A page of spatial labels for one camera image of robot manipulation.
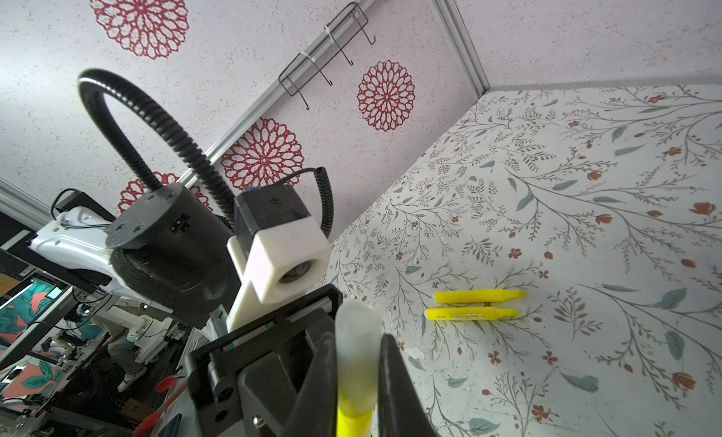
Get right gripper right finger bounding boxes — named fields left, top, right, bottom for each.
left=377, top=334, right=437, bottom=437

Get yellow highlighter pen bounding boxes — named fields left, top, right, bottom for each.
left=425, top=307, right=520, bottom=322
left=337, top=394, right=377, bottom=437
left=434, top=290, right=526, bottom=305

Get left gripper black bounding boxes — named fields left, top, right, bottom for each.
left=184, top=284, right=343, bottom=436

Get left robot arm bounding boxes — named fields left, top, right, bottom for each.
left=31, top=178, right=342, bottom=436

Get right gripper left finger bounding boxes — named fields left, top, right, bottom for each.
left=281, top=333, right=338, bottom=437

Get black wire wall rack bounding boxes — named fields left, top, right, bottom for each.
left=278, top=2, right=376, bottom=111

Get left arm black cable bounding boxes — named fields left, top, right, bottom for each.
left=77, top=67, right=335, bottom=241

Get red handled pliers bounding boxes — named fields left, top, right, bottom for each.
left=133, top=375, right=187, bottom=437

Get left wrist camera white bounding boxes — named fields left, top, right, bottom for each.
left=226, top=185, right=331, bottom=332

